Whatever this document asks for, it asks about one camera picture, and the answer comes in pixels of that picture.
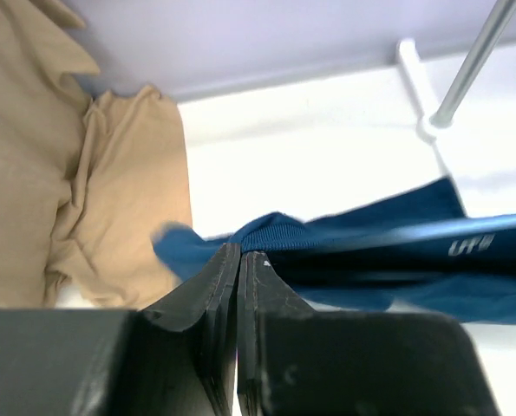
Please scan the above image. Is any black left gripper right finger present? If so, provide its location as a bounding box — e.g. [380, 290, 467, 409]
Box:
[237, 252, 499, 416]

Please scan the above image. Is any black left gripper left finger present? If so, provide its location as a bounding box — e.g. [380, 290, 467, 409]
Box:
[66, 241, 242, 416]

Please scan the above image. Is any blue Mickey Mouse t-shirt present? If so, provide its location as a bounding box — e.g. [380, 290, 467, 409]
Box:
[153, 178, 516, 325]

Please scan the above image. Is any beige hanging shirt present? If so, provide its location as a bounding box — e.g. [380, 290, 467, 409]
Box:
[0, 1, 192, 309]

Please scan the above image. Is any silver clothes rack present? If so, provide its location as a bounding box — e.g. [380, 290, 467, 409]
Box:
[395, 0, 516, 176]

